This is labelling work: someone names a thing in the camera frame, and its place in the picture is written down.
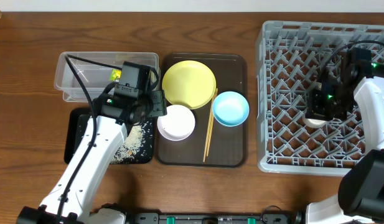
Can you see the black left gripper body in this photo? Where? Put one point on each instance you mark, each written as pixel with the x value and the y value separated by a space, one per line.
pixel 159 104

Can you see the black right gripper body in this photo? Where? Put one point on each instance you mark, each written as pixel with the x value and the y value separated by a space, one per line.
pixel 322 111

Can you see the green snack wrapper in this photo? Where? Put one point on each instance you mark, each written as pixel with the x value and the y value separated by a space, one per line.
pixel 115 75

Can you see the small white cup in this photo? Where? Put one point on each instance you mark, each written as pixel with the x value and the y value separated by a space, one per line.
pixel 313 123

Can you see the pile of rice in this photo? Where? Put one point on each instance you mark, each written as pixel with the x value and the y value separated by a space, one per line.
pixel 138 146

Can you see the white bowl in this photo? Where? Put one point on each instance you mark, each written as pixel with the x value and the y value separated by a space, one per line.
pixel 178 124

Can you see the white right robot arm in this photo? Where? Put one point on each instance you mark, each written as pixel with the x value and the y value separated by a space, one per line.
pixel 360 198

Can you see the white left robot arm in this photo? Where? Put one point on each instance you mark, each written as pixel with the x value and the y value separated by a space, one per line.
pixel 70 201

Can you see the grey plastic dishwasher rack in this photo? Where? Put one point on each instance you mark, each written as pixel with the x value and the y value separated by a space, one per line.
pixel 289 56

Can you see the black rectangular tray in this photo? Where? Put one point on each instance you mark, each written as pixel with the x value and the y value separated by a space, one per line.
pixel 76 129

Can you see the yellow round plate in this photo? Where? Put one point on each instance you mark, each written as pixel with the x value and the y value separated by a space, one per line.
pixel 189 83

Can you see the wooden chopstick left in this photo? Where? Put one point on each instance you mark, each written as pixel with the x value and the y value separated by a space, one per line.
pixel 206 130

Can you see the wooden chopstick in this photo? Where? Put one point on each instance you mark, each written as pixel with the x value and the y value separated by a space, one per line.
pixel 206 130
pixel 211 124

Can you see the wooden chopstick right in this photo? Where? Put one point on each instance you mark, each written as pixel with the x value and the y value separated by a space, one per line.
pixel 211 124

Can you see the light blue bowl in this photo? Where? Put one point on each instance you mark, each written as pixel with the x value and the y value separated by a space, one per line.
pixel 230 108

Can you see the dark brown serving tray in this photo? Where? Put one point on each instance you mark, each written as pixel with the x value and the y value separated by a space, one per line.
pixel 228 146

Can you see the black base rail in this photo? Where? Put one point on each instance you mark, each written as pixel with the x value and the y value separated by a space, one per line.
pixel 270 215

